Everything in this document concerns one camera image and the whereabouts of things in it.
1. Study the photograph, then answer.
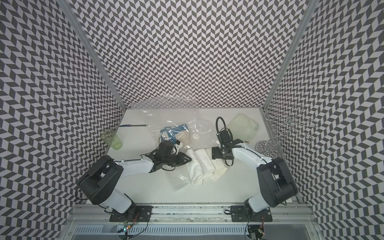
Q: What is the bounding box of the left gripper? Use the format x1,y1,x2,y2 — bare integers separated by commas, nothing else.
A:
163,152,193,167

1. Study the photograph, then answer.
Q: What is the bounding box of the pale green folded cloth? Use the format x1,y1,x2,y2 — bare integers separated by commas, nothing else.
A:
227,114,259,143

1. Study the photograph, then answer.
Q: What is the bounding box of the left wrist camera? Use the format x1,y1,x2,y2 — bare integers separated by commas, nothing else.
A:
173,140,183,155

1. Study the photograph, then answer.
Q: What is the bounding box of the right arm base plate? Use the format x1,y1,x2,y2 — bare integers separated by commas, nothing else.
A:
230,206,273,223

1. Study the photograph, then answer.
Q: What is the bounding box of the aluminium frame rail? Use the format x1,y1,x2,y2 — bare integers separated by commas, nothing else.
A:
66,203,317,225

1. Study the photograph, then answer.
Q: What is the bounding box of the green plastic cup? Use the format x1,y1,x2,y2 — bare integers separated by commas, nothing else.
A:
101,129,123,150

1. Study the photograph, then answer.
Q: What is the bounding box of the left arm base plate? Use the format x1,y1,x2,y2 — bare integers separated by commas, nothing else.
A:
110,205,153,223

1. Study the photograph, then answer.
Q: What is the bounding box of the purple toothbrush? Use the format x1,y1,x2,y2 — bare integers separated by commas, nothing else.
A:
119,124,147,128

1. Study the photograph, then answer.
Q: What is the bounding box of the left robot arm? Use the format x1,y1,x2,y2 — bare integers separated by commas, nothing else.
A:
77,141,192,214

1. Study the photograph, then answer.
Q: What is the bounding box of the white vacuum bag valve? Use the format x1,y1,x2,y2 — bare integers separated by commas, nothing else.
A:
192,133,201,140

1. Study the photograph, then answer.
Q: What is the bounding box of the clear plastic vacuum bag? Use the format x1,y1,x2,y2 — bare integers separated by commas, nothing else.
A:
130,96,228,191

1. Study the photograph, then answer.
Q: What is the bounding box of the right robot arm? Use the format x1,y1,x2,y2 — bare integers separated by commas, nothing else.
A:
212,128,298,213

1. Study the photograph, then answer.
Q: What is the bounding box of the white towel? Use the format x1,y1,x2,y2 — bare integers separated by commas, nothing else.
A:
186,148,228,186

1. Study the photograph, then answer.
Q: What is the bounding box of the blue and cream towel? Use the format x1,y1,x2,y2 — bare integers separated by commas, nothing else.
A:
160,124,191,146

